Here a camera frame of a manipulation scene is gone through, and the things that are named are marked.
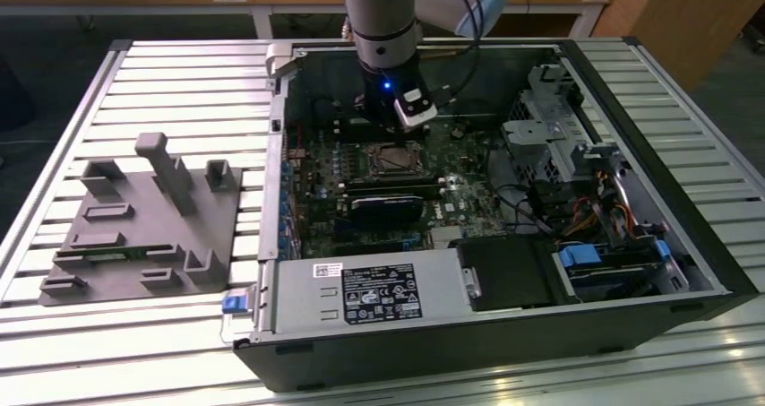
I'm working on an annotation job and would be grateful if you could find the wooden cabinet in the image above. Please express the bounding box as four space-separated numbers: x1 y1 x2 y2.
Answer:
632 0 765 94

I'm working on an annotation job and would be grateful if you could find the black camera cable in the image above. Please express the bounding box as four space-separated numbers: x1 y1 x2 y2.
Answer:
433 0 487 107

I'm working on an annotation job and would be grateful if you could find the grey plastic parts rack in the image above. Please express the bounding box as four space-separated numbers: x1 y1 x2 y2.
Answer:
36 132 245 307

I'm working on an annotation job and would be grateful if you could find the green motherboard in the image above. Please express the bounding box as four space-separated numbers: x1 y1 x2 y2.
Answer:
284 109 523 258

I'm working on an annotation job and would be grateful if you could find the metal CPU socket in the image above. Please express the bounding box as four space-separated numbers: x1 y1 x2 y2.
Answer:
364 141 428 178

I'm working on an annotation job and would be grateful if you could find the grey plastic case bracket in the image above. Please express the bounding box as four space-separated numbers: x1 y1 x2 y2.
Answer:
264 42 301 74

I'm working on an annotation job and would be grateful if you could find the black PC case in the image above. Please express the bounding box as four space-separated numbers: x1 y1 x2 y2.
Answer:
231 36 760 392

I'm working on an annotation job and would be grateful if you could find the black graphics card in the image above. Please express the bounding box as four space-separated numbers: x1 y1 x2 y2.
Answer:
345 193 428 222

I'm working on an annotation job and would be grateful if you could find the blue plastic latch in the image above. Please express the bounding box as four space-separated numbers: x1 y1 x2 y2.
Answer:
221 290 252 318

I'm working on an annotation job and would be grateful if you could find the coloured power wire bundle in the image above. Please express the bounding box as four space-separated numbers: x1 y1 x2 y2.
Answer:
567 172 636 238

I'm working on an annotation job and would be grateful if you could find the grey power supply unit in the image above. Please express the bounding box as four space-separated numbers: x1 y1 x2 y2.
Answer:
249 246 483 341

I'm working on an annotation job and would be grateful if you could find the blue disk carrier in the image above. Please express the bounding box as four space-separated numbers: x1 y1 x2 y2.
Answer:
650 238 673 269
556 241 604 273

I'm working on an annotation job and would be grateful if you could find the green RAM stick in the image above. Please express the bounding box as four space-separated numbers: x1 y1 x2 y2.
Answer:
81 248 148 262

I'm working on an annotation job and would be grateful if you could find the metal socket cover frame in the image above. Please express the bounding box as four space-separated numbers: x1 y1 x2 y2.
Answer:
368 143 424 177

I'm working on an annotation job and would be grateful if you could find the silver chipset heatsink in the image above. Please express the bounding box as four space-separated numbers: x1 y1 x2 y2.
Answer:
431 225 467 246

